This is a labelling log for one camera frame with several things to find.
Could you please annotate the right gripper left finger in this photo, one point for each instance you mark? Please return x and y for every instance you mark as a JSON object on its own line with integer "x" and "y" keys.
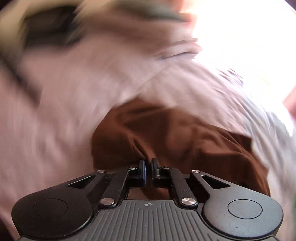
{"x": 110, "y": 188}

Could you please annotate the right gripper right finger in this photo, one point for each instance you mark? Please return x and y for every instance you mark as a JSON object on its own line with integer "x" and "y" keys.
{"x": 191, "y": 190}

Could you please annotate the brown cloth garment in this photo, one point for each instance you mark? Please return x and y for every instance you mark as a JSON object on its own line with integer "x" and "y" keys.
{"x": 140, "y": 130}

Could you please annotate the pink grey duvet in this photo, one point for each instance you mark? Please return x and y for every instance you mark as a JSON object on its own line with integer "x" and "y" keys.
{"x": 45, "y": 145}

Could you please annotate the grey checked cushion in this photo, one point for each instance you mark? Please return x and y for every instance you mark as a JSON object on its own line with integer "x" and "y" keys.
{"x": 158, "y": 10}

